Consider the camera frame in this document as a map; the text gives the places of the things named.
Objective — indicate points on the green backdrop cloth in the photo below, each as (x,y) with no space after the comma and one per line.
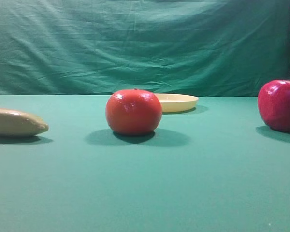
(197,47)

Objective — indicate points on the orange tangerine fruit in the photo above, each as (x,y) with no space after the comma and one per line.
(133,112)

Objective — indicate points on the red apple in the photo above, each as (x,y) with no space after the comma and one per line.
(274,104)

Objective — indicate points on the green table cloth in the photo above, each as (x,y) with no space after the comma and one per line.
(217,168)

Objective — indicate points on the yellow banana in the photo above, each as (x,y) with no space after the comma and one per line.
(20,124)

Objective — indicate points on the yellow plate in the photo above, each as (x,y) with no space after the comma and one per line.
(172,103)

